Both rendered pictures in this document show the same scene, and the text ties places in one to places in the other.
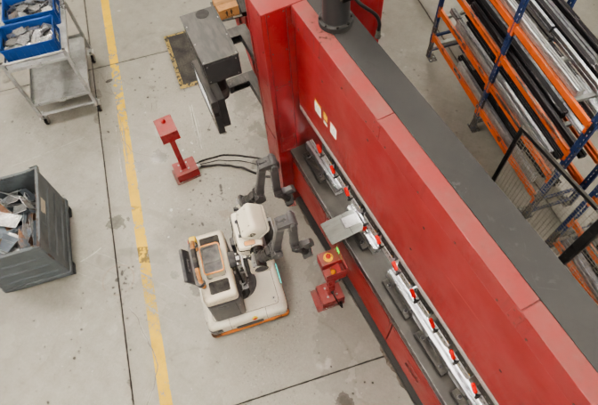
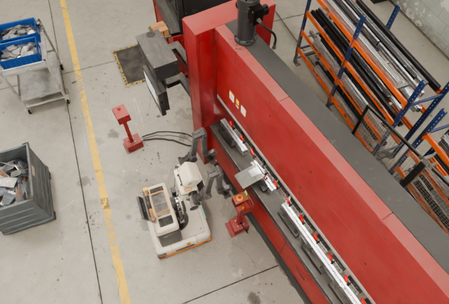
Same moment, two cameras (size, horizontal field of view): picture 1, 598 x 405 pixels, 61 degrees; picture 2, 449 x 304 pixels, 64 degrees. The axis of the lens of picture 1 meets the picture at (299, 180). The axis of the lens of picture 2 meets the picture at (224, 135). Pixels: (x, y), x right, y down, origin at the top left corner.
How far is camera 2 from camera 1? 0.28 m
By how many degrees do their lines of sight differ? 5
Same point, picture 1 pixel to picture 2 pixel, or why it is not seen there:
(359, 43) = (262, 52)
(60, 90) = (40, 89)
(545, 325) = (397, 228)
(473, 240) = (347, 176)
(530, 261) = (384, 188)
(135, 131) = (95, 117)
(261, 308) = (192, 236)
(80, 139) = (55, 123)
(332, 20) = (244, 37)
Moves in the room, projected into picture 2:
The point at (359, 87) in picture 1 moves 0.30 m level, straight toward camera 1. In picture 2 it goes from (264, 81) to (264, 111)
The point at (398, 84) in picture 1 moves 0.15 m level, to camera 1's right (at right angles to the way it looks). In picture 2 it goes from (290, 78) to (309, 76)
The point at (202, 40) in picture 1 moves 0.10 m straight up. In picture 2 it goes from (152, 52) to (150, 44)
